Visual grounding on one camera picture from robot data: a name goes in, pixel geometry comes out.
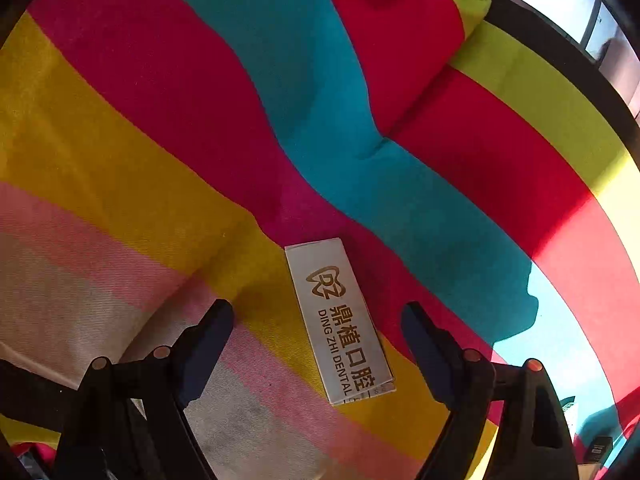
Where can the dark window frame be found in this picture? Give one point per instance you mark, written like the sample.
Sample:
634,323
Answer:
595,15

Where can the multicoloured striped cloth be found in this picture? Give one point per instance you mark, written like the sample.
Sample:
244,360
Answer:
250,135

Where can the white box with gold print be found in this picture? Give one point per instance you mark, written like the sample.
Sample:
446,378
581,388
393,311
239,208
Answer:
340,320

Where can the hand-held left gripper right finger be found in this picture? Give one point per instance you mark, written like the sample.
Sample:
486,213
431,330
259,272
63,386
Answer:
425,355

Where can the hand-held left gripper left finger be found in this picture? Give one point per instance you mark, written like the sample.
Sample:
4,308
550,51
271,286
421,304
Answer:
205,350

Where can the small black box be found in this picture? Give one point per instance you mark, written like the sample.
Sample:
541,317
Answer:
598,449

